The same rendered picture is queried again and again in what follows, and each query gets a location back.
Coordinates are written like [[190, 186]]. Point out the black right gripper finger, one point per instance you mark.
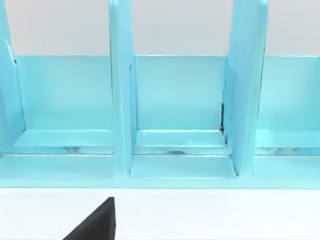
[[100, 222]]

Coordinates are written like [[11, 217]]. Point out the light blue rack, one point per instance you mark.
[[175, 100]]

